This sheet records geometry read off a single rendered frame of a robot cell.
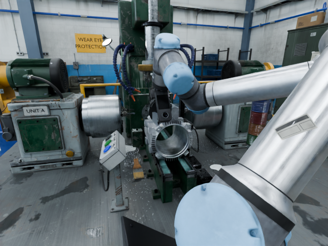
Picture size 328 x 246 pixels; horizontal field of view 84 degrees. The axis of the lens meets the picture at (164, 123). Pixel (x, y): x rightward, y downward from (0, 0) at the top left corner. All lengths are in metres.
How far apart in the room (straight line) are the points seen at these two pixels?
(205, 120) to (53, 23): 5.66
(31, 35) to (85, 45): 1.25
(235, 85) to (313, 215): 0.60
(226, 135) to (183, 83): 0.81
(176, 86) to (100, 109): 0.63
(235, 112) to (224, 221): 1.02
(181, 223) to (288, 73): 0.40
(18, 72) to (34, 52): 4.98
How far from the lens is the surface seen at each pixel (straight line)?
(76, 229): 0.78
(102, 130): 1.05
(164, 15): 1.18
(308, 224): 0.89
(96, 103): 1.06
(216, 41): 7.40
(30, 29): 6.12
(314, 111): 0.31
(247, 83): 0.53
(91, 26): 6.26
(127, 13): 1.37
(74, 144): 1.08
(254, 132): 0.77
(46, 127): 1.07
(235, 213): 0.25
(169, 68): 0.49
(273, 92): 0.53
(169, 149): 0.90
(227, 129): 1.23
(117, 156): 0.60
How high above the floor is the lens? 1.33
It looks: 17 degrees down
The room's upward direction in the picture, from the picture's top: straight up
